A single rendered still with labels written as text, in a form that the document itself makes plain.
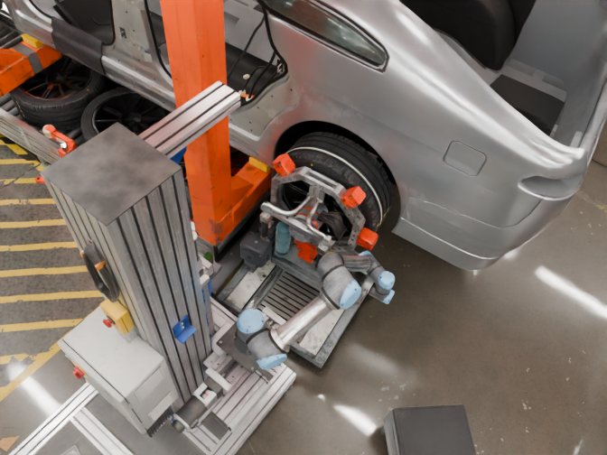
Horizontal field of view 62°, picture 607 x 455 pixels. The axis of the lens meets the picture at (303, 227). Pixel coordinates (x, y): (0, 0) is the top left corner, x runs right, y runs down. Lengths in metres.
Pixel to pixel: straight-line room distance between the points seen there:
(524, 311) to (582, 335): 0.40
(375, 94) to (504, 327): 2.00
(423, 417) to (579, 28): 2.59
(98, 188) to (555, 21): 3.19
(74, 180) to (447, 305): 2.76
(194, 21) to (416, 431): 2.20
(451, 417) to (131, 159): 2.19
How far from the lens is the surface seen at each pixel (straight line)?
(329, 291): 2.08
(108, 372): 1.99
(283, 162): 2.60
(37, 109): 4.05
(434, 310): 3.59
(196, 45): 1.99
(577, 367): 3.84
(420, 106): 2.28
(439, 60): 2.27
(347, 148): 2.63
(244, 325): 2.19
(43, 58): 4.25
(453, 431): 2.97
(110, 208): 1.32
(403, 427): 2.89
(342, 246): 2.80
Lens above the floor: 3.05
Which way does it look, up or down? 55 degrees down
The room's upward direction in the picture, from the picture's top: 9 degrees clockwise
